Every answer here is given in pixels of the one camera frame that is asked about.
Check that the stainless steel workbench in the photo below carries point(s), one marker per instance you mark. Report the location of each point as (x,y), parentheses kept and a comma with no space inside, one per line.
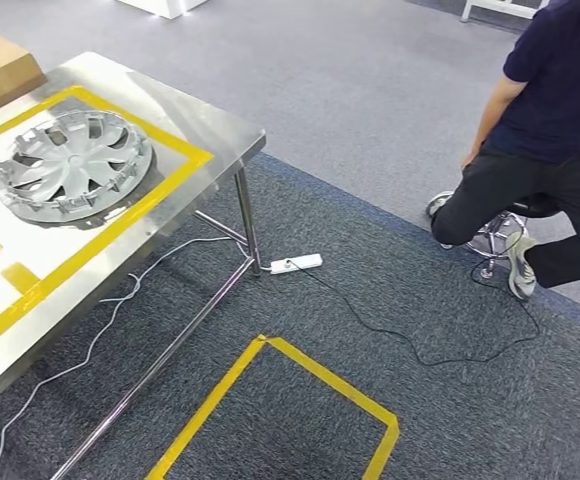
(195,119)

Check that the yellow tape workbench marking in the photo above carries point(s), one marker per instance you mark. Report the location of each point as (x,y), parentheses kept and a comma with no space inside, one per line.
(120,226)

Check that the white power strip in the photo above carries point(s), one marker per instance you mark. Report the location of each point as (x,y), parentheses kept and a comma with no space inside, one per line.
(297,264)

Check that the yellow floor tape marking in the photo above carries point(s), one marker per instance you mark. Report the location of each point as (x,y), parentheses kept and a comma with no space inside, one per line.
(330,383)

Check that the chrome base black stool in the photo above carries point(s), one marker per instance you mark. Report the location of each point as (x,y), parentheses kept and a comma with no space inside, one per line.
(495,235)

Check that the white plinth block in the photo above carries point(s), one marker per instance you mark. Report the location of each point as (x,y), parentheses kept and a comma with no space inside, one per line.
(165,6)

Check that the grey plastic wheel hubcap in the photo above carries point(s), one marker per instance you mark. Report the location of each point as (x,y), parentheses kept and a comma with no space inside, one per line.
(75,166)

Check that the person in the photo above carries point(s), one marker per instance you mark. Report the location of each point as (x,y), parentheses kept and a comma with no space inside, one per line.
(545,99)

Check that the brown cardboard box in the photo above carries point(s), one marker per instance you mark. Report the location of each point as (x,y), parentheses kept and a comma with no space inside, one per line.
(0,69)

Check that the white furniture frame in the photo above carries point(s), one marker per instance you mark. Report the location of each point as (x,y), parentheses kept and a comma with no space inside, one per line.
(500,8)

